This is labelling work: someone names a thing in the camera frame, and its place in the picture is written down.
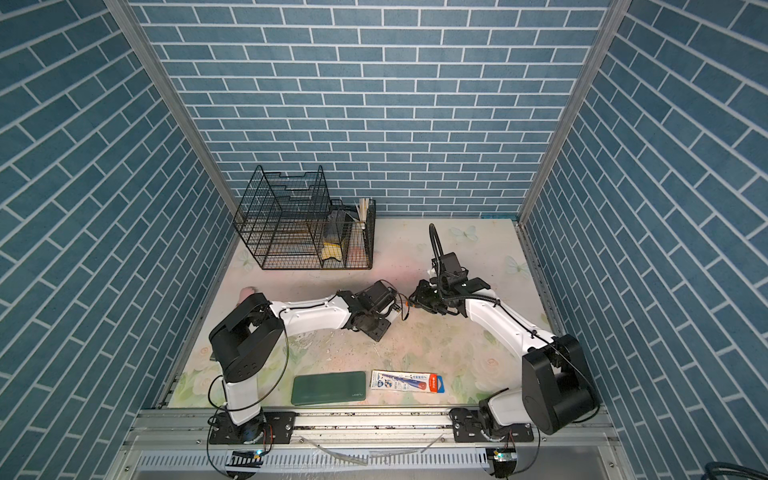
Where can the green flat case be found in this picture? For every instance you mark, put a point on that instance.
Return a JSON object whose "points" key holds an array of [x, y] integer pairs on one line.
{"points": [[328, 388]]}

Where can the black wire file rack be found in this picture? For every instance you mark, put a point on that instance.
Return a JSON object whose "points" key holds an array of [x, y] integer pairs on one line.
{"points": [[281, 218]]}

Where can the pink object on table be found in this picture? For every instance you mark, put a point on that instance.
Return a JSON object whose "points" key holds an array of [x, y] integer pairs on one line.
{"points": [[246, 292]]}

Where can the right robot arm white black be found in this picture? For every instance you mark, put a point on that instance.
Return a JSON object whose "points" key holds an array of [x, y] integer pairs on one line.
{"points": [[556, 386]]}

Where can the white blue red package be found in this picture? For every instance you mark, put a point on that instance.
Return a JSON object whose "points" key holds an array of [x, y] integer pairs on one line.
{"points": [[407, 382]]}

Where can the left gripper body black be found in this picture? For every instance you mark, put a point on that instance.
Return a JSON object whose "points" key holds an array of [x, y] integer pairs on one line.
{"points": [[376, 327]]}

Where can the yellow item in basket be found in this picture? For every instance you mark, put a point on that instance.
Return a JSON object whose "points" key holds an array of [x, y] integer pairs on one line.
{"points": [[332, 250]]}

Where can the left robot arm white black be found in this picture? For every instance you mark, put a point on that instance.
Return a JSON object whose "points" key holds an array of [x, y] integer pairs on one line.
{"points": [[244, 340]]}

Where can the black wire mesh basket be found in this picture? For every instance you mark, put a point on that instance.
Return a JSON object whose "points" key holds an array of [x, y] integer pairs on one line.
{"points": [[355, 226]]}

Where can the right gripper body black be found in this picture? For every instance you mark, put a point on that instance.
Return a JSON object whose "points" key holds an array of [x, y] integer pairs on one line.
{"points": [[431, 297]]}

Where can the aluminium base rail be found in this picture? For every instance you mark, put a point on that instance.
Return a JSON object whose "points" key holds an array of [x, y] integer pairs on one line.
{"points": [[367, 443]]}

